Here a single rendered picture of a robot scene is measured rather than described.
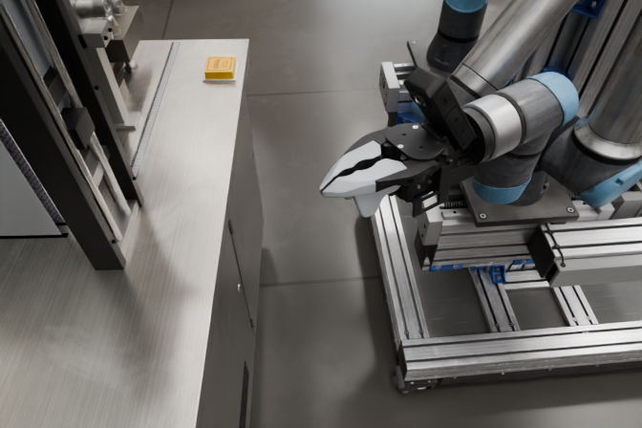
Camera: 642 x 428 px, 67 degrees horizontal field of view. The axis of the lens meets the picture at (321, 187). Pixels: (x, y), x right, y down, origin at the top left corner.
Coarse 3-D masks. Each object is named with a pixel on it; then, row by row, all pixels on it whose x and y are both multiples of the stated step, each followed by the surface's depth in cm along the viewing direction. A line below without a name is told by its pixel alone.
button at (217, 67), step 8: (208, 56) 124; (216, 56) 124; (224, 56) 124; (232, 56) 124; (208, 64) 121; (216, 64) 121; (224, 64) 121; (232, 64) 121; (208, 72) 119; (216, 72) 119; (224, 72) 119; (232, 72) 120
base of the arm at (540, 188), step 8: (536, 168) 98; (536, 176) 100; (544, 176) 101; (528, 184) 101; (536, 184) 101; (544, 184) 105; (528, 192) 101; (536, 192) 102; (544, 192) 103; (520, 200) 102; (528, 200) 103; (536, 200) 103
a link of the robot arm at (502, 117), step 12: (492, 96) 59; (480, 108) 57; (492, 108) 57; (504, 108) 57; (492, 120) 56; (504, 120) 57; (516, 120) 57; (492, 132) 57; (504, 132) 57; (516, 132) 57; (504, 144) 57; (516, 144) 59; (492, 156) 58
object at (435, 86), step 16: (416, 80) 50; (432, 80) 48; (416, 96) 50; (432, 96) 48; (448, 96) 49; (432, 112) 52; (448, 112) 51; (448, 128) 52; (464, 128) 54; (464, 144) 55
